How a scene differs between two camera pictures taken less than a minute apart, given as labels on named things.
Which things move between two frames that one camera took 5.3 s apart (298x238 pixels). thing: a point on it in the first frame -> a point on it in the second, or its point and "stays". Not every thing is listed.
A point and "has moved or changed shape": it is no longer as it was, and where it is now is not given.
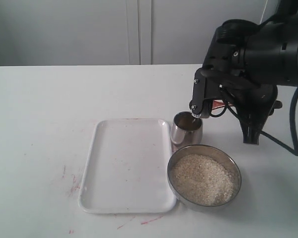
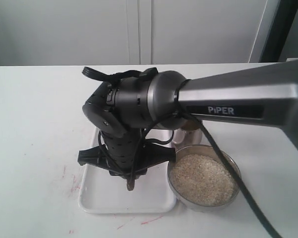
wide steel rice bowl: (203, 176) stays
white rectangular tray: (129, 168) stays
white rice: (201, 179) stays
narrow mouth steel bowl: (186, 130) stays
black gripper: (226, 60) -> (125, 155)
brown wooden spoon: (216, 104) has moved or changed shape
